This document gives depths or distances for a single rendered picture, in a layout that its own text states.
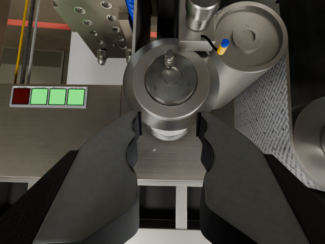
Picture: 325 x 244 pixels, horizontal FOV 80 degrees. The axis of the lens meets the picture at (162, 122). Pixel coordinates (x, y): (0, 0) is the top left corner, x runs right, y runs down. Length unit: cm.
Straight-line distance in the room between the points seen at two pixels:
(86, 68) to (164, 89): 201
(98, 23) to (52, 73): 255
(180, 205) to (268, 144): 34
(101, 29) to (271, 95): 45
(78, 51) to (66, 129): 175
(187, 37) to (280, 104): 18
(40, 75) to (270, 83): 297
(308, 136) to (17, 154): 75
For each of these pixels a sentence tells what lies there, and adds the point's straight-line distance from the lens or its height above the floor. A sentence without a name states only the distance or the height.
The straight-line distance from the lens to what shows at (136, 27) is 36.
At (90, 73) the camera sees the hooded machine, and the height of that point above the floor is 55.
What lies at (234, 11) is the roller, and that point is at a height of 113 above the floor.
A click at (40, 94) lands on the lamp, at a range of 75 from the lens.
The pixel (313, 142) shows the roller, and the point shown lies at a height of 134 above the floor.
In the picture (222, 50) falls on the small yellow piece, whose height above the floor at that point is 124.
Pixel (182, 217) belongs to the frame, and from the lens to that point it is 65.
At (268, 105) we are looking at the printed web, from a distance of 40.
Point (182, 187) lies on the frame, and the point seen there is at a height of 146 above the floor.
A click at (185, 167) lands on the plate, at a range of 61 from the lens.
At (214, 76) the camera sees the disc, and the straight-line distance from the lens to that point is 32.
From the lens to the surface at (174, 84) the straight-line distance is 29.
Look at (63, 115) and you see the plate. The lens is 70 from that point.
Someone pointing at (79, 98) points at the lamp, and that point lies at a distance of 69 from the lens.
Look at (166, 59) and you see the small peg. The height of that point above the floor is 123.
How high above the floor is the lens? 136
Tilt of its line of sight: 9 degrees down
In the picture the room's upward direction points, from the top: 179 degrees counter-clockwise
